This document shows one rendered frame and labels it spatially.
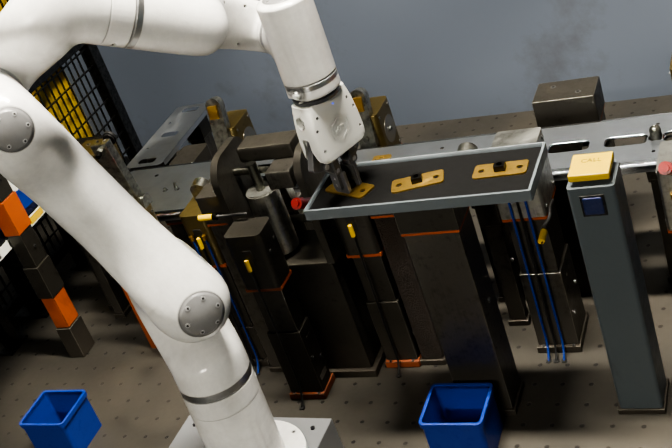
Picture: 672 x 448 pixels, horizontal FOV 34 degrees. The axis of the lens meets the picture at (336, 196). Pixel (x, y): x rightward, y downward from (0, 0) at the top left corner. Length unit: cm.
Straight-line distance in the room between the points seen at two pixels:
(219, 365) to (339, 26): 243
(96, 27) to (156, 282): 37
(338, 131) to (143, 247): 35
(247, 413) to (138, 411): 57
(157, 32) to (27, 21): 17
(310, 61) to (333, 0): 233
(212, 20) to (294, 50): 14
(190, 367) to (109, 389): 71
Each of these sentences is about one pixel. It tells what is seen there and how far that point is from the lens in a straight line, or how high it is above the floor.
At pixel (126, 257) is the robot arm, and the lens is 159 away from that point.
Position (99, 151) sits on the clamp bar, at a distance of 216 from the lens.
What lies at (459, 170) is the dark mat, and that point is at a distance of 172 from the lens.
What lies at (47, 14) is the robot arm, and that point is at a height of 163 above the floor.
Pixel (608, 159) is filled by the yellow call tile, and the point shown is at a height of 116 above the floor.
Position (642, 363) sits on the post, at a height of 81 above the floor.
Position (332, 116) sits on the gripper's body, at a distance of 168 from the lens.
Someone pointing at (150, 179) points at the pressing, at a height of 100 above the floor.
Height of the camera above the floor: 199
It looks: 28 degrees down
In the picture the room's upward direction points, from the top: 20 degrees counter-clockwise
